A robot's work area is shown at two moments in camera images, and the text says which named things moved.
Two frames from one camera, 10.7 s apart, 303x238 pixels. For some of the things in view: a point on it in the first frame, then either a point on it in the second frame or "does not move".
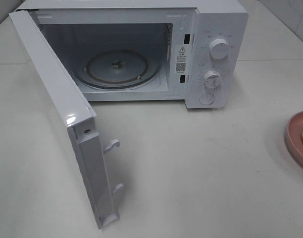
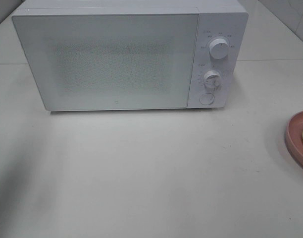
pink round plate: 295,127 does not move
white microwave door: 79,115 to 110,62
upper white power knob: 219,48 does not move
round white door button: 206,98 does not move
